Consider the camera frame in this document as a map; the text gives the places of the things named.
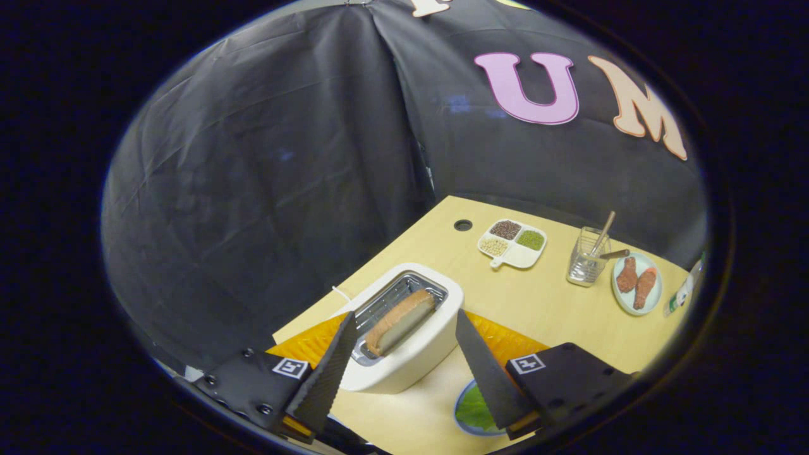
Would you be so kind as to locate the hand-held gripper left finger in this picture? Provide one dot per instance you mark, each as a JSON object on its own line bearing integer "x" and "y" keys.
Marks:
{"x": 328, "y": 373}

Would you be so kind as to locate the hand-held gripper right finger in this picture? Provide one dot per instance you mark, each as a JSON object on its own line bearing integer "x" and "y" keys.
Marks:
{"x": 483, "y": 373}

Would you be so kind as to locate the green lettuce leaf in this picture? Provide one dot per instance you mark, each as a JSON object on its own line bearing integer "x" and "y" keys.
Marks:
{"x": 474, "y": 411}

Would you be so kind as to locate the clear water bottle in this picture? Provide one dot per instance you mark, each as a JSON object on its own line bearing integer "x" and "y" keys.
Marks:
{"x": 682, "y": 294}

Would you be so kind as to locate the pale green plate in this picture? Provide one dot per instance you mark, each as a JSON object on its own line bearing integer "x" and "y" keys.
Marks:
{"x": 632, "y": 311}

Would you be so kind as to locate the black backdrop cloth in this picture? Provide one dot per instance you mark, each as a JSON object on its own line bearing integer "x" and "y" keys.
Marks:
{"x": 265, "y": 189}

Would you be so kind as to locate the white divided grain dish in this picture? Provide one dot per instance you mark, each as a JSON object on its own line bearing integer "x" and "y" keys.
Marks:
{"x": 521, "y": 254}

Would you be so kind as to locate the white toaster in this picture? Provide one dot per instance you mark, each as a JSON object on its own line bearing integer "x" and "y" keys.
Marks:
{"x": 417, "y": 360}

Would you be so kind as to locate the blue plate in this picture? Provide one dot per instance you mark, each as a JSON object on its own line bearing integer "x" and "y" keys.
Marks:
{"x": 460, "y": 424}

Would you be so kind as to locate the toasted bread slice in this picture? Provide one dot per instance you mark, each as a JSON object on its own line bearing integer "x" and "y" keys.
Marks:
{"x": 401, "y": 321}

